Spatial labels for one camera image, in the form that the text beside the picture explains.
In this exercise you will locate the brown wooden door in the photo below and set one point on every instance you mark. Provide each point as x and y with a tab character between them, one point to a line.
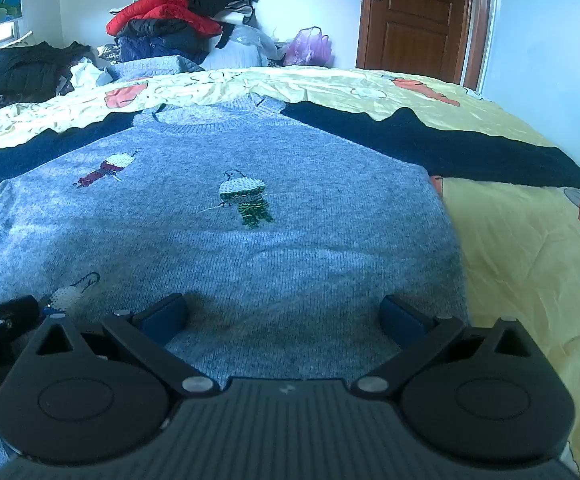
415	15

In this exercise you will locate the pink plastic bag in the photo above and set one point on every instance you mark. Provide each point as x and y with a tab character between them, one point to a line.
310	47

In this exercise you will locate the red jacket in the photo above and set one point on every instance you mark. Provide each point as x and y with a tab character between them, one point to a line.
159	7

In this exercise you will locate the yellow carrot print bed sheet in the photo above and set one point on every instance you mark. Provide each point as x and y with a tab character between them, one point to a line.
520	260

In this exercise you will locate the folded grey knit garment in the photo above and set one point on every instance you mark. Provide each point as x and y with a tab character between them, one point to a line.
154	66

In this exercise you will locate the black coat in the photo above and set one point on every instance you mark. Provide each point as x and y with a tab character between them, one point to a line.
19	72

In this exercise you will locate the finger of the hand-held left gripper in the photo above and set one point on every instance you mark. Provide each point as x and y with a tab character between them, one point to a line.
12	315

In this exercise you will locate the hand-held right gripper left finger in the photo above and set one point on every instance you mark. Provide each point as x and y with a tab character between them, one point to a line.
162	321

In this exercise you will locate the clear plastic bag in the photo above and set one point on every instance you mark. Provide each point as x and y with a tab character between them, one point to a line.
252	40

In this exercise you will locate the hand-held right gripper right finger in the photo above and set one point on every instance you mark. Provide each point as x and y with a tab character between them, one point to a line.
401	322

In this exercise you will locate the white crumpled cloth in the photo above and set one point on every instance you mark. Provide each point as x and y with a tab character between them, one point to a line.
87	74

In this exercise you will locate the grey sweater with navy sleeves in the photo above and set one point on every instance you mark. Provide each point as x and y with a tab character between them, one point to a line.
270	260

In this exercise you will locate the navy padded jacket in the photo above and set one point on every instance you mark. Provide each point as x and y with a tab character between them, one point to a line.
159	47

